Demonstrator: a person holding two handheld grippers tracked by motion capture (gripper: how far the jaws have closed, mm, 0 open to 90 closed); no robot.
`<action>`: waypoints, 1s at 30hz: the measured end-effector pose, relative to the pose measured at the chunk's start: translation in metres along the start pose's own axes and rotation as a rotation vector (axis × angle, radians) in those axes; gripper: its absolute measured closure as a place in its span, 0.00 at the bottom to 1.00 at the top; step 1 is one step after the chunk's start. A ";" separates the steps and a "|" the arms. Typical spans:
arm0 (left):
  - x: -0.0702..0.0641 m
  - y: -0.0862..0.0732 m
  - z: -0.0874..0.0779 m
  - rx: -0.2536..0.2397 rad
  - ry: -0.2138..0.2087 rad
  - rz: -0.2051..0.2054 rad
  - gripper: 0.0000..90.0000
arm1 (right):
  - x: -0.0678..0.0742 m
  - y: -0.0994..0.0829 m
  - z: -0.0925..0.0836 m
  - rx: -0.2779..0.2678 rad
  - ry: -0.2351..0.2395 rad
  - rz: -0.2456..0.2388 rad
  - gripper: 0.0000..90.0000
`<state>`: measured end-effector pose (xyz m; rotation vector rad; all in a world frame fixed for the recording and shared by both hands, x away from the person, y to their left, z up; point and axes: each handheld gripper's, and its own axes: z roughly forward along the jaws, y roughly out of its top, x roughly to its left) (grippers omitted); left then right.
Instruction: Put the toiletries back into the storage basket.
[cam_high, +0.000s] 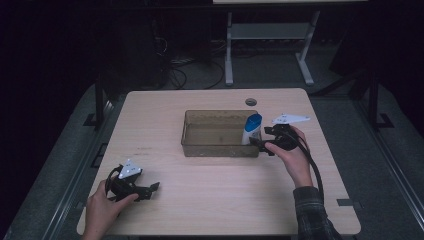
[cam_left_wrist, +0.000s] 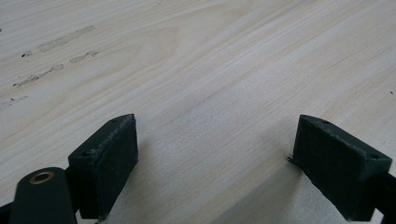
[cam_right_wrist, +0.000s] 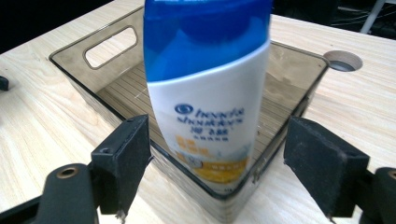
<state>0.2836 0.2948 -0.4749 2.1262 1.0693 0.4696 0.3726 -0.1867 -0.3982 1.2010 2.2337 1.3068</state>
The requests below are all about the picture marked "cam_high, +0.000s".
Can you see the person's right hand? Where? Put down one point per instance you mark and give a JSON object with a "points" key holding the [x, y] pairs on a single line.
{"points": [[295, 163]]}

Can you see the person's left hand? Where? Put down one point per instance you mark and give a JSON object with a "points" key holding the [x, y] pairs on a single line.
{"points": [[100, 206]]}

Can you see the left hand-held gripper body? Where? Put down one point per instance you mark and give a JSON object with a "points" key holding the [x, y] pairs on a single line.
{"points": [[128, 173]]}

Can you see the grey round table grommet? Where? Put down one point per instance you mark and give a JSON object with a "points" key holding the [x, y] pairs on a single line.
{"points": [[250, 102]]}

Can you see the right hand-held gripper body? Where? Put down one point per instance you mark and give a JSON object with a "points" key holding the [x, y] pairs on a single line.
{"points": [[286, 138]]}

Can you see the black metal stand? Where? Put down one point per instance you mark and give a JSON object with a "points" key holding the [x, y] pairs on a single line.
{"points": [[99, 100], [373, 100]]}

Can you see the white bottle with blue cap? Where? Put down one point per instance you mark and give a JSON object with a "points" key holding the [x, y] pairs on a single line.
{"points": [[252, 128]]}

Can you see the white frame desk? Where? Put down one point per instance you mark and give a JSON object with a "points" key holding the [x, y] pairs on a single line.
{"points": [[266, 31]]}

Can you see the translucent brown plastic bin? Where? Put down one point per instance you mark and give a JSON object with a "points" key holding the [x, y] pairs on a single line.
{"points": [[213, 135]]}

